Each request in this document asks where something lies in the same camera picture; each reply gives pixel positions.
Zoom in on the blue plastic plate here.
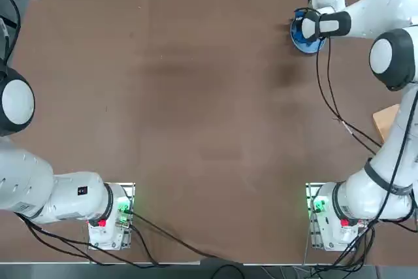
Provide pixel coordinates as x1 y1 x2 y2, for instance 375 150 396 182
289 7 328 55

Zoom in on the black cable across table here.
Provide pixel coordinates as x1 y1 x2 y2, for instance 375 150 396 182
129 210 245 266

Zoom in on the wooden cup rack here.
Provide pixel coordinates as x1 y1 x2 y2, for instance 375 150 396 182
372 103 401 144

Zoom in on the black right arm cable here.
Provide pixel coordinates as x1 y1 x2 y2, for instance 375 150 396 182
314 37 382 156

